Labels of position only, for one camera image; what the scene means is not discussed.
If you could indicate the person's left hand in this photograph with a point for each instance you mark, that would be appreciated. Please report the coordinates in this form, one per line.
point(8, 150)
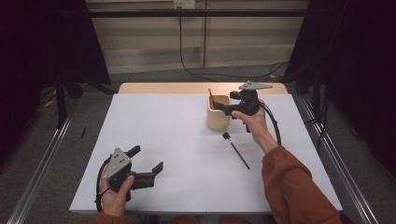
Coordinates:
point(113, 202)

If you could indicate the white wall power outlet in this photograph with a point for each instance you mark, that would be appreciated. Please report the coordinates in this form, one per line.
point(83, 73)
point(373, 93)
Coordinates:
point(184, 3)

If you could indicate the black stand post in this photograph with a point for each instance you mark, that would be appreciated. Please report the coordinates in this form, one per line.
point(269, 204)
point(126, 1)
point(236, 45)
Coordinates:
point(316, 93)
point(61, 102)

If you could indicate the black flat-head brush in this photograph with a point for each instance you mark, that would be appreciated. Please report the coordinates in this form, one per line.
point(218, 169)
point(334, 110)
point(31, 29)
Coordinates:
point(237, 152)

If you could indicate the small black stick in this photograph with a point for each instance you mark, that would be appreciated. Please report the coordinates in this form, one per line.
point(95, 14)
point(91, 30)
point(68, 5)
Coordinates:
point(83, 132)

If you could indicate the person's right hand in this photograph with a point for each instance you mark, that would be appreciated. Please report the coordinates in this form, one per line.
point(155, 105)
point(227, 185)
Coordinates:
point(257, 124)

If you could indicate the beige ceramic cup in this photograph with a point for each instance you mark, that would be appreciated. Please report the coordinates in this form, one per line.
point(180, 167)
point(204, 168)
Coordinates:
point(218, 121)

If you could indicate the striped brush with orange tip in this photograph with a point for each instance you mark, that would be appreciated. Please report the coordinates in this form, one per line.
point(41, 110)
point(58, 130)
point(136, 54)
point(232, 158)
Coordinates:
point(211, 97)

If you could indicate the white table sheet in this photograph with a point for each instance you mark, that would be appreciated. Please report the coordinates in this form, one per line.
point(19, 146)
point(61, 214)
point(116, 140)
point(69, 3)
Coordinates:
point(186, 149)

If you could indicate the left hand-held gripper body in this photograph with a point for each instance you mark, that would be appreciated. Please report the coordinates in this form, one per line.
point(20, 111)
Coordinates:
point(118, 163)

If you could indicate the yellow floor tape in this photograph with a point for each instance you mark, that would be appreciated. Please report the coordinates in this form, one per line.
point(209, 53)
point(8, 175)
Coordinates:
point(49, 102)

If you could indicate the dark curtain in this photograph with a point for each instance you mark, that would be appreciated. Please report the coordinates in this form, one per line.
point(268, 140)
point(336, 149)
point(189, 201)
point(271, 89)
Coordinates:
point(37, 56)
point(358, 62)

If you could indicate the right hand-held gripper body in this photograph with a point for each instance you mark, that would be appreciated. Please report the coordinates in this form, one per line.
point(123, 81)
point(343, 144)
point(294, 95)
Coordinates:
point(249, 101)

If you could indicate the metal floor rail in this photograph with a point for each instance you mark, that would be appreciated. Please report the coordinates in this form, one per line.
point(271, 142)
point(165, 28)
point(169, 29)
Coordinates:
point(40, 168)
point(358, 199)

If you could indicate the black horizontal frame bar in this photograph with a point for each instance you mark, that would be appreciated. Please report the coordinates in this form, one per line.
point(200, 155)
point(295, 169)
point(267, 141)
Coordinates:
point(199, 13)

